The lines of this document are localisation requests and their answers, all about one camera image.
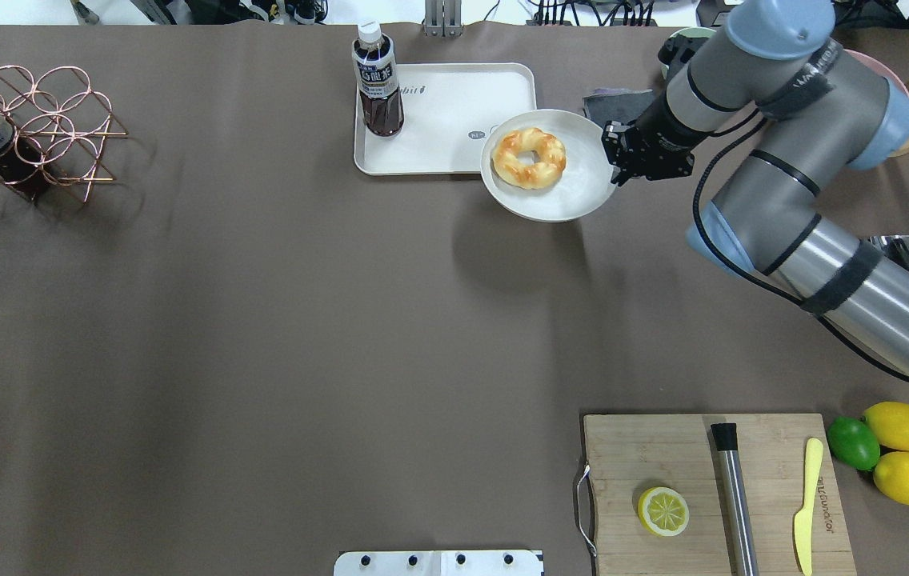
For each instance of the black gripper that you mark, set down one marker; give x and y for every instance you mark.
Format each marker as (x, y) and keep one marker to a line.
(660, 130)

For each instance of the white round plate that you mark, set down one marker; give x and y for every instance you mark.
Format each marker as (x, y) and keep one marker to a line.
(583, 186)

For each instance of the twisted glazed donut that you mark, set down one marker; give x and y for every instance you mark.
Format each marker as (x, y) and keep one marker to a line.
(529, 158)

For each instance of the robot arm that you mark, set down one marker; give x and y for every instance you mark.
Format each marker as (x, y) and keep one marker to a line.
(824, 111)

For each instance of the cream rabbit tray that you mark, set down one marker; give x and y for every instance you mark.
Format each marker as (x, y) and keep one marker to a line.
(451, 110)

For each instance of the tea bottle on tray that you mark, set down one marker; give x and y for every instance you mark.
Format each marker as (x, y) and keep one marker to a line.
(378, 85)

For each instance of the grey folded cloth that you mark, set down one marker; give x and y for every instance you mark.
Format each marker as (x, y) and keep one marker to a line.
(617, 105)

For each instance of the green bowl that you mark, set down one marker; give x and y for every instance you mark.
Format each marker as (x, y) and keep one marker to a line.
(696, 31)

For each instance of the pink bowl of ice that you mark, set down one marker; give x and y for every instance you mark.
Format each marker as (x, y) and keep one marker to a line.
(891, 136)

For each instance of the bamboo cutting board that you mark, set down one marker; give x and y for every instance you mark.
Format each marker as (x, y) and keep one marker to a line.
(631, 453)

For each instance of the half lemon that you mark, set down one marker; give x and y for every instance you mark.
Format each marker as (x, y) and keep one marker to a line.
(663, 511)

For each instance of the green lime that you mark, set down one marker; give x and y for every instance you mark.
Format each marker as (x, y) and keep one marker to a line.
(853, 443)

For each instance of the yellow plastic knife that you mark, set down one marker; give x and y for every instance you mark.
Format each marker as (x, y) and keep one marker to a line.
(802, 522)

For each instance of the steel cylinder muddler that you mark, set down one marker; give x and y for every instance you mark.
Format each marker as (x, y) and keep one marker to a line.
(726, 441)

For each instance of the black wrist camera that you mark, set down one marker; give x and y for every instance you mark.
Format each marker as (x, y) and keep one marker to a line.
(676, 52)

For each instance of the aluminium frame post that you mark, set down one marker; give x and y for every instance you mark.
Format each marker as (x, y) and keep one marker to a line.
(443, 18)

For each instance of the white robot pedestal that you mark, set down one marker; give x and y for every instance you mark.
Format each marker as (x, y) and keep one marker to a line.
(500, 561)

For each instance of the copper wire bottle rack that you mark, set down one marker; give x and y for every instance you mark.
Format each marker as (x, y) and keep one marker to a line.
(68, 123)

